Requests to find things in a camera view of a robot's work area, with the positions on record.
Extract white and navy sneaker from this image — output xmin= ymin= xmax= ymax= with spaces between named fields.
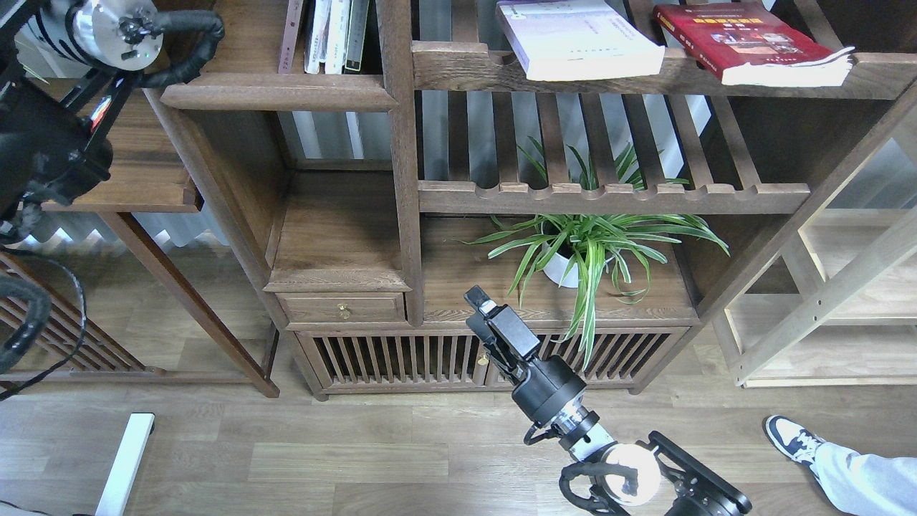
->
xmin=763 ymin=415 xmax=826 ymax=468

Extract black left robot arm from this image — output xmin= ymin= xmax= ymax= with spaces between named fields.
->
xmin=1 ymin=1 xmax=225 ymax=255

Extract light wooden shelf unit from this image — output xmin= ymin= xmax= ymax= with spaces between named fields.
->
xmin=709 ymin=107 xmax=917 ymax=388

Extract red book on shelf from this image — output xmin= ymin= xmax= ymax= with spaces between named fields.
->
xmin=653 ymin=2 xmax=853 ymax=87

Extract white upright book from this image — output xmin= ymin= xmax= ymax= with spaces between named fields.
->
xmin=324 ymin=0 xmax=351 ymax=75
xmin=304 ymin=0 xmax=331 ymax=73

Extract white upright book left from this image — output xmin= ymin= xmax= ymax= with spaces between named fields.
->
xmin=304 ymin=0 xmax=331 ymax=73

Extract dark upright book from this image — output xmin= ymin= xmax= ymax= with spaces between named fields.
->
xmin=342 ymin=0 xmax=370 ymax=73

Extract white metal bar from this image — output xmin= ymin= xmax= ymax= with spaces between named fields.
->
xmin=95 ymin=412 xmax=155 ymax=515

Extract maroon book with white characters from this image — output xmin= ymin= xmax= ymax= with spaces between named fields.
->
xmin=277 ymin=0 xmax=304 ymax=73

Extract white plant pot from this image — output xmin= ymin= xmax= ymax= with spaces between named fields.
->
xmin=543 ymin=242 xmax=580 ymax=290

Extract dark wooden bookshelf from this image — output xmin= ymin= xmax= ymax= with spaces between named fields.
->
xmin=147 ymin=1 xmax=915 ymax=399

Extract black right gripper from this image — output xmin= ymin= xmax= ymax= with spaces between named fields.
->
xmin=464 ymin=285 xmax=587 ymax=425

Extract person leg grey trousers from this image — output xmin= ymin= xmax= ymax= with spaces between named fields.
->
xmin=813 ymin=443 xmax=916 ymax=515

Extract white upright book middle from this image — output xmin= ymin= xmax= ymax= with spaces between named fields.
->
xmin=324 ymin=0 xmax=351 ymax=75

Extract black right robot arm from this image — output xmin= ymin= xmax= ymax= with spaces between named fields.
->
xmin=465 ymin=285 xmax=752 ymax=515

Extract white thick book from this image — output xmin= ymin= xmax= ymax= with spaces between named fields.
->
xmin=496 ymin=1 xmax=665 ymax=82

